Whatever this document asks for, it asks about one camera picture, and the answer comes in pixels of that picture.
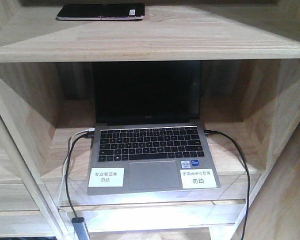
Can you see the silver laptop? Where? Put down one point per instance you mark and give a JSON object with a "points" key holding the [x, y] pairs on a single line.
{"points": [[148, 135]]}

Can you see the grey usb hub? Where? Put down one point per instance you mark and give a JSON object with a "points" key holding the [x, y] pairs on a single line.
{"points": [[80, 228]]}

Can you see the black foldable phone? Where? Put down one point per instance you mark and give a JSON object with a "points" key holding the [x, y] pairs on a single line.
{"points": [[102, 12]]}

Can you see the wooden shelf unit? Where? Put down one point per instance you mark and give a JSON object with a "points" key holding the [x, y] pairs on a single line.
{"points": [[250, 50]]}

